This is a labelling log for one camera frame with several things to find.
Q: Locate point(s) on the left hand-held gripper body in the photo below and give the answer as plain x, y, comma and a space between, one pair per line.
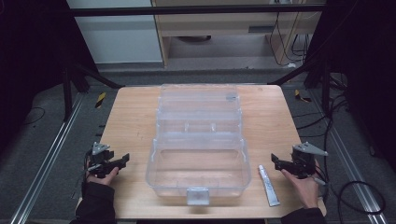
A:
100, 157

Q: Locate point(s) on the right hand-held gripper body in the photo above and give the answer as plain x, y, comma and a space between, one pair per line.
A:
303, 160

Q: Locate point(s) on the white tube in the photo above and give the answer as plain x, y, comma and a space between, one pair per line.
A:
268, 186

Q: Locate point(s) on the clear plastic storage box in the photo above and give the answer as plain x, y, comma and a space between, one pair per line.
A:
199, 141

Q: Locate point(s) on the person's left hand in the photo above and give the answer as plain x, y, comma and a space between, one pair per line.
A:
104, 179

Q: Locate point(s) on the person's right hand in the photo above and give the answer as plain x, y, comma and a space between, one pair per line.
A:
303, 188

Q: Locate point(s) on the wooden desk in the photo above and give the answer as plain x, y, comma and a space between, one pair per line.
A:
134, 124

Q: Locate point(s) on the yellow black tape marker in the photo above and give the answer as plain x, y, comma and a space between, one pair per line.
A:
100, 100
301, 96

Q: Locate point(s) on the black metal stand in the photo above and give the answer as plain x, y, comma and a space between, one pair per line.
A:
314, 77
77, 77

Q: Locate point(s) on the white cabinet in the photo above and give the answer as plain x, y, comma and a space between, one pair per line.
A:
115, 34

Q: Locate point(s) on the black crossbar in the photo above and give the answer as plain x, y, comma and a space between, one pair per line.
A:
193, 10

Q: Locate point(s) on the aluminium rail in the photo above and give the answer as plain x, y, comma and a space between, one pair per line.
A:
351, 161
46, 161

